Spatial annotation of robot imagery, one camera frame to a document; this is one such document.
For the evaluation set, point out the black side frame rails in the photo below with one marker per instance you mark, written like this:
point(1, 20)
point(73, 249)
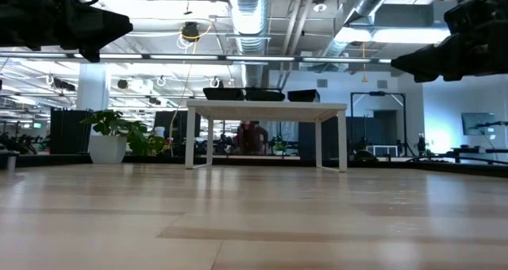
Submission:
point(476, 168)

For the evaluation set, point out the black round mini plate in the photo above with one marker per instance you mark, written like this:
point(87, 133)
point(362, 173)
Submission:
point(265, 94)

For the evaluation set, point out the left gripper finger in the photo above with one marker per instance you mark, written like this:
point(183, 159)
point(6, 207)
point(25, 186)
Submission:
point(99, 20)
point(95, 45)

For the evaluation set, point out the white low shelf unit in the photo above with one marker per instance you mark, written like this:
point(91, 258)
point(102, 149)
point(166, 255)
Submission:
point(383, 147)

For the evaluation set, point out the silver ribbed ventilation duct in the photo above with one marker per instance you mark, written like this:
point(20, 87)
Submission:
point(250, 16)

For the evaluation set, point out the silver diagonal ventilation duct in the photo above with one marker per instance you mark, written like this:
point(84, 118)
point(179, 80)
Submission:
point(369, 0)

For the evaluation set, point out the white perforated shelf table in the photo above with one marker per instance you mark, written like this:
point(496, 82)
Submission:
point(262, 110)

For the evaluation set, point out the long ceiling light strip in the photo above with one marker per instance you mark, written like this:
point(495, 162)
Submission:
point(178, 56)

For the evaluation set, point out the white plant pot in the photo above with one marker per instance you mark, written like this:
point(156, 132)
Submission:
point(105, 149)

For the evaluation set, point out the person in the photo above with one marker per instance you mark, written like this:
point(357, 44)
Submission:
point(252, 139)

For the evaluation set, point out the black metal frame stand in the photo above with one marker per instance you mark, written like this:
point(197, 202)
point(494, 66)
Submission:
point(377, 93)

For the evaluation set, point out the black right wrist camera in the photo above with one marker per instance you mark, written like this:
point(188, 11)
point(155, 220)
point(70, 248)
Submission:
point(466, 18)

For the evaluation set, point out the silver metal cylinder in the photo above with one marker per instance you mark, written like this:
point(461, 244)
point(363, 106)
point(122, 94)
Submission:
point(12, 160)

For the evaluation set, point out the black background robot arms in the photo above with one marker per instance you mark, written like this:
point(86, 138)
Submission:
point(24, 143)

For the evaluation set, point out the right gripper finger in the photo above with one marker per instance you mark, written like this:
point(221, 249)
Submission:
point(432, 57)
point(436, 74)

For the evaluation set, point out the black partition cabinet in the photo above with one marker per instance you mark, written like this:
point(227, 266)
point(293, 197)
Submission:
point(67, 131)

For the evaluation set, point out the black dome device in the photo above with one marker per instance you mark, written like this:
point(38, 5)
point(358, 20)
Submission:
point(365, 155)

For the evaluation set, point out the white bucket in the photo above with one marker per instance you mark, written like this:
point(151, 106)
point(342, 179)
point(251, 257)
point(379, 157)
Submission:
point(159, 131)

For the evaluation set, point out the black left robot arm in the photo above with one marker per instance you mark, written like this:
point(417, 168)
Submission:
point(16, 16)

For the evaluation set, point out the small green background plant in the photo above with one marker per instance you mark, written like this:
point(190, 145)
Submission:
point(280, 146)

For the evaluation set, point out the white building column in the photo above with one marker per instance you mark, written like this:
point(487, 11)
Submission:
point(91, 95)

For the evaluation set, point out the green leafy plant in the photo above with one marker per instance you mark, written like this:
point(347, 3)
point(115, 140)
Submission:
point(107, 121)

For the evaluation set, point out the black table frame rail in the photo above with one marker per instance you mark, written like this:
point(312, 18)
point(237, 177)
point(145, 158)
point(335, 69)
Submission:
point(158, 159)

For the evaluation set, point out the grey monitor screen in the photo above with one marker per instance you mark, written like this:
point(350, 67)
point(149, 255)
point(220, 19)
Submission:
point(476, 123)

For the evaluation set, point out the yellow hanging fixture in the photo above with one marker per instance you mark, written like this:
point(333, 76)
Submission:
point(364, 78)

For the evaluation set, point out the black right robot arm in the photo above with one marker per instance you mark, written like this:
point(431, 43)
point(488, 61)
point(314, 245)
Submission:
point(501, 0)

